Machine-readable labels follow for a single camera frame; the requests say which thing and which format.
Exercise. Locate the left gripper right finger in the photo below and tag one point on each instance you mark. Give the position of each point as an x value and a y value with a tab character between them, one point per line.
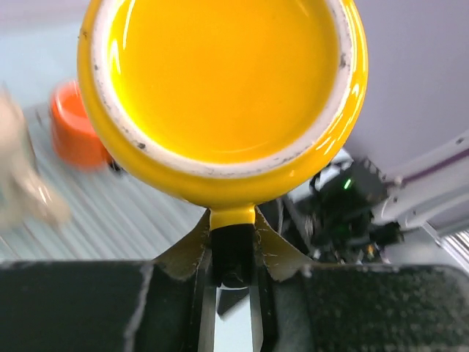
300	305

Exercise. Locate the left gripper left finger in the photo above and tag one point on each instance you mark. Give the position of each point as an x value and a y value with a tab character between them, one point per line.
165	304

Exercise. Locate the metal wire dish rack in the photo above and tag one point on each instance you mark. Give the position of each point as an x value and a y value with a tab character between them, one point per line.
113	217

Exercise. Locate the beige mug coral print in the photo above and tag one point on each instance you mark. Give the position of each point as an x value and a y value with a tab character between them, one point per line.
24	192

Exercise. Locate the orange mug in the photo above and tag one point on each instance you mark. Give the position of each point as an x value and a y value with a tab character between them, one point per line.
73	138

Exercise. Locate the yellow mug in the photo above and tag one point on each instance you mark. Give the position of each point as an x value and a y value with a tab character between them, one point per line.
224	104

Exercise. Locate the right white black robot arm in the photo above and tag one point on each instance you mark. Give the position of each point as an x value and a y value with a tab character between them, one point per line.
354	211

